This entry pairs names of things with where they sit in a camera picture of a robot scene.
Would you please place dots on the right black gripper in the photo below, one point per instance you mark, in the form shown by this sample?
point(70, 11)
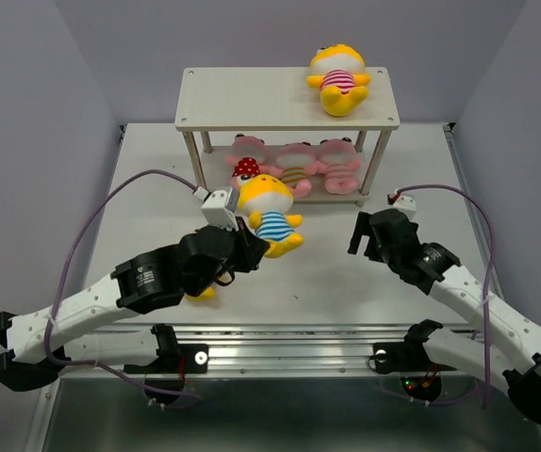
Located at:
point(362, 227)

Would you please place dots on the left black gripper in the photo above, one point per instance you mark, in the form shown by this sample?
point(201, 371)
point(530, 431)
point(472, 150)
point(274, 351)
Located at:
point(252, 248)

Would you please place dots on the yellow toy blue striped shirt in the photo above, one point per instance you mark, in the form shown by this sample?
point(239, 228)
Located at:
point(266, 202)

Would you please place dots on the pink toy orange striped shirt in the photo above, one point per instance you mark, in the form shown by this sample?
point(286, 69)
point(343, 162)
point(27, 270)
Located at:
point(294, 165)

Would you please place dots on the pink toy red polka-dot shirt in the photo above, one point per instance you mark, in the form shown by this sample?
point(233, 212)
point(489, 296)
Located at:
point(248, 157)

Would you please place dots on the yellow toy pink stripes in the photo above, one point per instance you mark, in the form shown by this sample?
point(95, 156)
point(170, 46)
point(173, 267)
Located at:
point(339, 73)
point(208, 294)

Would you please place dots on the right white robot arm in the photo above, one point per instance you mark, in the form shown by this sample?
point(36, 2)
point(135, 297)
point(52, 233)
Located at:
point(509, 357)

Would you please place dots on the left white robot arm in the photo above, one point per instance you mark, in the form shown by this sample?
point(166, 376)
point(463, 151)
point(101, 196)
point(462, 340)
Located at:
point(39, 346)

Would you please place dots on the white two-tier shelf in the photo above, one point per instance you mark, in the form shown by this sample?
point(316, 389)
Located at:
point(277, 99)

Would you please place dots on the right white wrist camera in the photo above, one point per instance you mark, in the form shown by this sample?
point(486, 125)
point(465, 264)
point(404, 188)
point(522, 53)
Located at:
point(402, 202)

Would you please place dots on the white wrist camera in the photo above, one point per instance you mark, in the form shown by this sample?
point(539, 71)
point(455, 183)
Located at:
point(402, 202)
point(219, 206)

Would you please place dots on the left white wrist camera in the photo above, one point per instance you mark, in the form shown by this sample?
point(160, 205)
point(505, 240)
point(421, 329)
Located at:
point(219, 206)

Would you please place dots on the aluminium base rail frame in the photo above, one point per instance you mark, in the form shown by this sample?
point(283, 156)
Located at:
point(313, 314)

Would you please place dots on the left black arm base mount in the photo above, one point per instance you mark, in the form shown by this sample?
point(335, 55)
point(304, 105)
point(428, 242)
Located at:
point(168, 375)

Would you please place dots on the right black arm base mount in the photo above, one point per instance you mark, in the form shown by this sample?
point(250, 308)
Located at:
point(420, 379)

